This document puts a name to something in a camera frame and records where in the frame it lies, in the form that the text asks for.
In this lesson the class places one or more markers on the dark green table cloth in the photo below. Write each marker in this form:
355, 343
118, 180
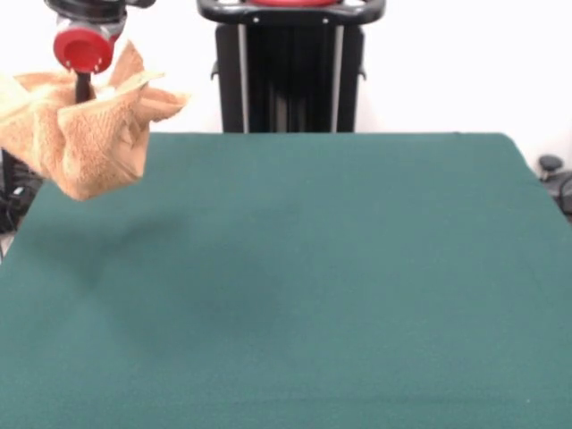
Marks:
357, 290

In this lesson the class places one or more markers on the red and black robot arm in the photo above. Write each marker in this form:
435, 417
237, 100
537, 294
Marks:
94, 11

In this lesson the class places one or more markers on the red robot base disc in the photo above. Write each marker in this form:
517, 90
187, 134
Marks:
290, 2

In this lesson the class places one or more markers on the orange terry towel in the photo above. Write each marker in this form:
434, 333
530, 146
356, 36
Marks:
89, 143

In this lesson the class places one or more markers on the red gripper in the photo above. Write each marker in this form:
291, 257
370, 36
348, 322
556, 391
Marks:
82, 51

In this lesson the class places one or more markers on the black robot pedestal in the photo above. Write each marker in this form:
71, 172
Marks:
290, 67

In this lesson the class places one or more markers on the black office chair base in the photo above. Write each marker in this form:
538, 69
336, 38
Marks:
550, 163

